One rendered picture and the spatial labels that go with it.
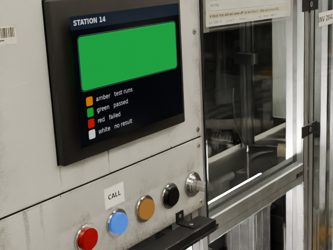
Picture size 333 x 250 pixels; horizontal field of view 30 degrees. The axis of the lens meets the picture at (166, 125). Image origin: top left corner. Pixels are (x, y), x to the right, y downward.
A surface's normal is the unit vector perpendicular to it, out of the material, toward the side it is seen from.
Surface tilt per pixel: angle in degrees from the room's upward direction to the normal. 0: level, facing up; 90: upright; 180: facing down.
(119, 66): 90
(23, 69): 90
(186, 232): 0
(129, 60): 90
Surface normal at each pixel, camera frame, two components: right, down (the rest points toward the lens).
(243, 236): -0.61, 0.22
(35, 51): 0.79, 0.11
